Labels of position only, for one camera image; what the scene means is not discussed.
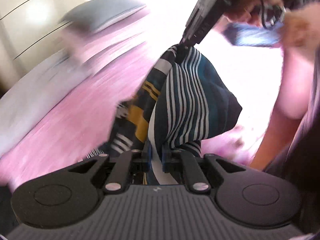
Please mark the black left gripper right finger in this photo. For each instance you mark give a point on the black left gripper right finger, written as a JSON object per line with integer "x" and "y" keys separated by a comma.
{"x": 171, "y": 159}

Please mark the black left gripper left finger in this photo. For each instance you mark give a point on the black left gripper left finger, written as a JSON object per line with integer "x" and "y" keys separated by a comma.
{"x": 141, "y": 159}

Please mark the striped teal yellow garment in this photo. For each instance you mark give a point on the striped teal yellow garment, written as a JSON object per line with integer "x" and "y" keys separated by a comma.
{"x": 181, "y": 102}

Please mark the person's right hand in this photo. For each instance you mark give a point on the person's right hand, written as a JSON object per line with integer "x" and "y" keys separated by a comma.
{"x": 241, "y": 12}

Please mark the pink rose blanket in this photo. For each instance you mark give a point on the pink rose blanket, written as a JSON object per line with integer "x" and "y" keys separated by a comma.
{"x": 83, "y": 119}

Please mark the grey pillow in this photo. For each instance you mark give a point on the grey pillow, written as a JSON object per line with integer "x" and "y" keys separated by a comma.
{"x": 96, "y": 15}

